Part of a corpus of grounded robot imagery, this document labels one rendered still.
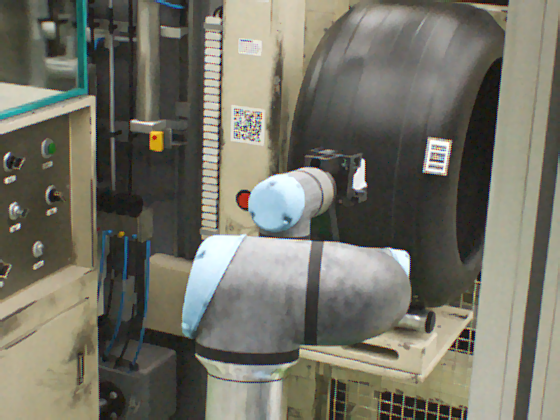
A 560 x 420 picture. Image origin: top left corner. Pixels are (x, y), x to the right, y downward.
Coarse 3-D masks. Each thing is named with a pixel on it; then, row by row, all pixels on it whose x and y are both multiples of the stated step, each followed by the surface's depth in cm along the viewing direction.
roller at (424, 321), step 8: (408, 312) 216; (416, 312) 216; (424, 312) 216; (432, 312) 216; (408, 320) 216; (416, 320) 215; (424, 320) 215; (432, 320) 216; (408, 328) 217; (416, 328) 216; (424, 328) 215; (432, 328) 217
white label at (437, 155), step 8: (432, 144) 193; (440, 144) 193; (448, 144) 193; (432, 152) 193; (440, 152) 193; (448, 152) 193; (432, 160) 193; (440, 160) 193; (424, 168) 193; (432, 168) 193; (440, 168) 193
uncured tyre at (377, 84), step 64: (384, 0) 215; (320, 64) 204; (384, 64) 199; (448, 64) 197; (320, 128) 199; (384, 128) 195; (448, 128) 194; (384, 192) 196; (448, 192) 197; (448, 256) 204
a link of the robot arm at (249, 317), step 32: (224, 256) 120; (256, 256) 120; (288, 256) 120; (320, 256) 120; (192, 288) 120; (224, 288) 119; (256, 288) 119; (288, 288) 119; (192, 320) 121; (224, 320) 120; (256, 320) 119; (288, 320) 119; (224, 352) 120; (256, 352) 120; (288, 352) 122; (224, 384) 122; (256, 384) 121; (224, 416) 122; (256, 416) 122
